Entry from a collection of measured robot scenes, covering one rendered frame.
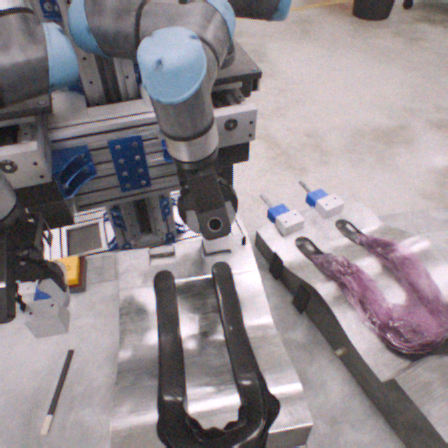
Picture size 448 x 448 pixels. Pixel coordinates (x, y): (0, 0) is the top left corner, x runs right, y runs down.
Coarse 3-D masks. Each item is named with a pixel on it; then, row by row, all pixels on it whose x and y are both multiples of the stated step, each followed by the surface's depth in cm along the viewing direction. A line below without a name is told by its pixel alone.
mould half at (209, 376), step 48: (240, 240) 75; (144, 288) 68; (192, 288) 68; (240, 288) 68; (144, 336) 62; (192, 336) 62; (144, 384) 54; (192, 384) 53; (288, 384) 52; (144, 432) 48; (288, 432) 49
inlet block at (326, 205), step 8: (304, 184) 90; (312, 192) 87; (320, 192) 87; (312, 200) 86; (320, 200) 83; (328, 200) 83; (336, 200) 83; (320, 208) 83; (328, 208) 82; (336, 208) 83; (328, 216) 83
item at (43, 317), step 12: (36, 288) 61; (36, 300) 59; (48, 300) 58; (36, 312) 57; (48, 312) 57; (60, 312) 58; (24, 324) 56; (36, 324) 56; (48, 324) 57; (60, 324) 58; (36, 336) 59; (48, 336) 59
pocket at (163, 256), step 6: (174, 246) 74; (150, 252) 74; (156, 252) 75; (162, 252) 75; (168, 252) 75; (174, 252) 75; (150, 258) 75; (156, 258) 75; (162, 258) 75; (168, 258) 75; (174, 258) 75; (150, 264) 74; (156, 264) 74
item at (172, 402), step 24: (216, 264) 71; (168, 288) 68; (216, 288) 68; (168, 312) 65; (240, 312) 65; (168, 336) 62; (240, 336) 62; (168, 360) 59; (240, 360) 57; (168, 384) 54; (240, 384) 53; (264, 384) 52; (168, 408) 52; (240, 408) 49; (264, 408) 52; (168, 432) 51; (192, 432) 52; (216, 432) 47; (240, 432) 53; (264, 432) 48
